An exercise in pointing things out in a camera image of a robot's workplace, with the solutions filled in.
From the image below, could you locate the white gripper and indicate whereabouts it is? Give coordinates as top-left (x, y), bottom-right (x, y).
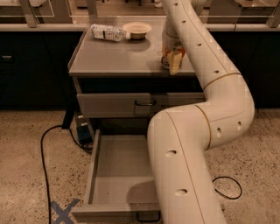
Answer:
top-left (162, 17), bottom-right (185, 75)

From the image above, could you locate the red coke can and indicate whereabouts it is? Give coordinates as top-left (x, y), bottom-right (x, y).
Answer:
top-left (161, 48), bottom-right (186, 69)

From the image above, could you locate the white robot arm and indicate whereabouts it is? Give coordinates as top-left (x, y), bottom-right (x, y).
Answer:
top-left (147, 0), bottom-right (255, 224)

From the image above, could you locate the grey drawer cabinet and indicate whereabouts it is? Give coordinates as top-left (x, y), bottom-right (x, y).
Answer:
top-left (69, 16), bottom-right (202, 143)

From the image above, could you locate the closed grey upper drawer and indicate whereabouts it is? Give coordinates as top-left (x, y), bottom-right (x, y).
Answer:
top-left (77, 93), bottom-right (205, 118)

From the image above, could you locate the open grey middle drawer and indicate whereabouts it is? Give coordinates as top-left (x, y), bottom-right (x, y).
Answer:
top-left (71, 127), bottom-right (226, 224)

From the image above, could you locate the beige paper bowl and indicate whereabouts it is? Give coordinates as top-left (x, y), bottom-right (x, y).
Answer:
top-left (122, 22), bottom-right (152, 39)

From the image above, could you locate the clear plastic water bottle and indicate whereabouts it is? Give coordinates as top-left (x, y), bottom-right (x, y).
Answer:
top-left (90, 24), bottom-right (130, 42)

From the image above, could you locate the blue power box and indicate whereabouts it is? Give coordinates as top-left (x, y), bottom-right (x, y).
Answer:
top-left (75, 112), bottom-right (93, 144)

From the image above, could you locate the long counter with dark cabinets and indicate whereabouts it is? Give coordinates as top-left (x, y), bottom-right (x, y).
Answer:
top-left (0, 31), bottom-right (280, 110)

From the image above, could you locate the blue tape cross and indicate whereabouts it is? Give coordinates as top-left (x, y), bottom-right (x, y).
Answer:
top-left (51, 199), bottom-right (80, 224)

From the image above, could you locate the black cable on right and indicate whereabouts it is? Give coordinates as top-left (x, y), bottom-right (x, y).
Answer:
top-left (212, 176), bottom-right (243, 200)

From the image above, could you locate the black cable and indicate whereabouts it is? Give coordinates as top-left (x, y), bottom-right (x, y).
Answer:
top-left (212, 176), bottom-right (243, 200)
top-left (40, 124), bottom-right (94, 224)

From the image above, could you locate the black cable on left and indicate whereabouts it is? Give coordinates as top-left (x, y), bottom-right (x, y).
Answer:
top-left (40, 124), bottom-right (94, 224)

